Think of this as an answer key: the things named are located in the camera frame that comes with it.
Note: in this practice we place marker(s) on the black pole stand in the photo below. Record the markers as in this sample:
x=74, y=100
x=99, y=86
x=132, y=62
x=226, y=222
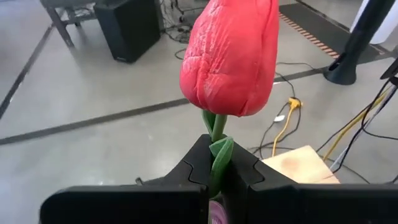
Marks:
x=360, y=34

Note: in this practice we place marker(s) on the light wooden board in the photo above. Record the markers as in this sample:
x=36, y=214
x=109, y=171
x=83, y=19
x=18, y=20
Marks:
x=300, y=165

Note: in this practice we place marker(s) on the black box speaker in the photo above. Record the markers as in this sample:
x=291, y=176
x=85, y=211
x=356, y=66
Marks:
x=129, y=28

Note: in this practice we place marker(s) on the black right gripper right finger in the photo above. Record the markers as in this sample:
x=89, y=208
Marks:
x=311, y=205

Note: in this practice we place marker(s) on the purple glass vase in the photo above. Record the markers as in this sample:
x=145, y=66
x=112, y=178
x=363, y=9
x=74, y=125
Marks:
x=217, y=214

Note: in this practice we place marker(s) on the black floor mat orange stripe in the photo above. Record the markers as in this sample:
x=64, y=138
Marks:
x=323, y=28

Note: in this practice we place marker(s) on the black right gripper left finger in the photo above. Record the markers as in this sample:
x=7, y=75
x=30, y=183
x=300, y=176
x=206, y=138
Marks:
x=130, y=205

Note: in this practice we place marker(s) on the red artificial tulip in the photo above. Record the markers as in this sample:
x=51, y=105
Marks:
x=230, y=62

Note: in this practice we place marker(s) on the grey metal stool frame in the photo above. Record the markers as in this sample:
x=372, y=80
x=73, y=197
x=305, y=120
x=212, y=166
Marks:
x=60, y=26

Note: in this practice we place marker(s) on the white plug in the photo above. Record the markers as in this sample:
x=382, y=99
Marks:
x=279, y=118

